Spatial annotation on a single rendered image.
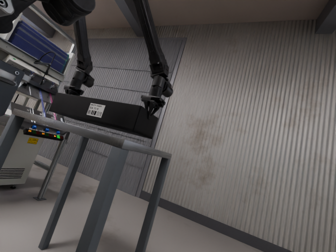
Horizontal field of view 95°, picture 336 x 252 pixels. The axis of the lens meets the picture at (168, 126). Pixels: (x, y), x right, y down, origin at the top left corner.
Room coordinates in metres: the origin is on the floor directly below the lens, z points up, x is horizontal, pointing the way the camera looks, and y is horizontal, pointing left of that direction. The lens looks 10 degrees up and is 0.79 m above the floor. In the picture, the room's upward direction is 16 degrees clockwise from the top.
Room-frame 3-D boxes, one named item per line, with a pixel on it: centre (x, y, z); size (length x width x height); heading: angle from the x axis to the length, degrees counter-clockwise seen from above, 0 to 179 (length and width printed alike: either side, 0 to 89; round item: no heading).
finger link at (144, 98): (0.69, 0.11, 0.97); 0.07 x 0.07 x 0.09; 66
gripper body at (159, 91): (0.69, 0.10, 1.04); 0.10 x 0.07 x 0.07; 66
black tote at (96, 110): (0.81, 0.35, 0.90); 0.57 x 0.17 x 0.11; 66
